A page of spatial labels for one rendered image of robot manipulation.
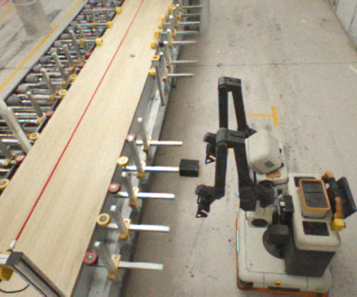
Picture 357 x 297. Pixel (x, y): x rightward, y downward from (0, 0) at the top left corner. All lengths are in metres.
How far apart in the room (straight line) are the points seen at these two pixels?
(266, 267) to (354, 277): 0.77
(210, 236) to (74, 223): 1.29
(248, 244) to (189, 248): 0.57
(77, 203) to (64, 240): 0.27
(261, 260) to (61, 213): 1.48
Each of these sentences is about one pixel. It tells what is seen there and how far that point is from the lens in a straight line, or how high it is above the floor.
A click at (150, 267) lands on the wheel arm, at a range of 1.91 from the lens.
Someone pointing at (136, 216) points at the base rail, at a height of 0.70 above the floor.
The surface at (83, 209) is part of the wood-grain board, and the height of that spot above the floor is 0.90.
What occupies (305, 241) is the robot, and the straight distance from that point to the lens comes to 2.06.
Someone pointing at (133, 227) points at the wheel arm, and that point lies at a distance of 2.06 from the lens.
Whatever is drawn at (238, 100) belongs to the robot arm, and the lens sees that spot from 1.75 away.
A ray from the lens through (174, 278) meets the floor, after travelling 2.77.
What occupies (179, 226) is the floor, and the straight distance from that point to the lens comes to 2.97.
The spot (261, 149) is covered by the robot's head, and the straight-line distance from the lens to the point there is 1.66.
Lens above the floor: 2.56
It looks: 45 degrees down
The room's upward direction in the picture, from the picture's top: 6 degrees counter-clockwise
